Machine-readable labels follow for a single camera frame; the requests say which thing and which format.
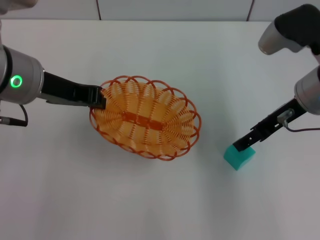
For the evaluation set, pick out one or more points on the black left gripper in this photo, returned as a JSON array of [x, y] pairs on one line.
[[65, 93]]

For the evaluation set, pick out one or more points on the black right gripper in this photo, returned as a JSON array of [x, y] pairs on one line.
[[277, 121]]

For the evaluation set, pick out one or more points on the teal foam block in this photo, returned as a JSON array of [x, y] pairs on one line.
[[236, 158]]

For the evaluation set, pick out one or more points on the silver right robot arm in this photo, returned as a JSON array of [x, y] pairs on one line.
[[282, 32]]

